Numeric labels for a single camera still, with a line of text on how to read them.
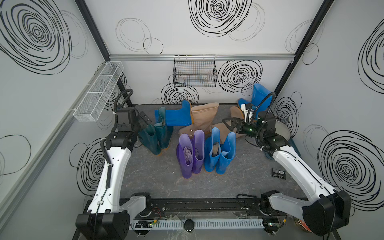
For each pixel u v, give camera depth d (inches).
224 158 25.3
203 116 33.1
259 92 36.7
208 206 29.8
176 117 39.0
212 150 27.3
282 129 42.2
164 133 31.2
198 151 25.9
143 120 25.8
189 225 24.0
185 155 28.6
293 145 37.9
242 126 25.5
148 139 30.2
